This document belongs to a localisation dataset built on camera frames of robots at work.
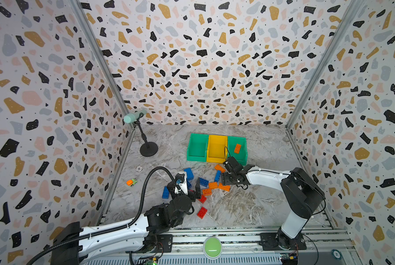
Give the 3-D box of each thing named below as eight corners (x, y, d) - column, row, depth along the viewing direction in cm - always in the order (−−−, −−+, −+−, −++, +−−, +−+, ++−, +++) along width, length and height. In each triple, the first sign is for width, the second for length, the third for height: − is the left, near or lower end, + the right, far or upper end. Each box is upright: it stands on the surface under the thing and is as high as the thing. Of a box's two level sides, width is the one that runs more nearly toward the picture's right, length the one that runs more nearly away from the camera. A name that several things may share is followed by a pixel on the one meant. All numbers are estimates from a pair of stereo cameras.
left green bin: (186, 161, 104) (185, 154, 98) (191, 140, 116) (190, 132, 110) (205, 163, 104) (205, 156, 98) (208, 141, 115) (208, 134, 109)
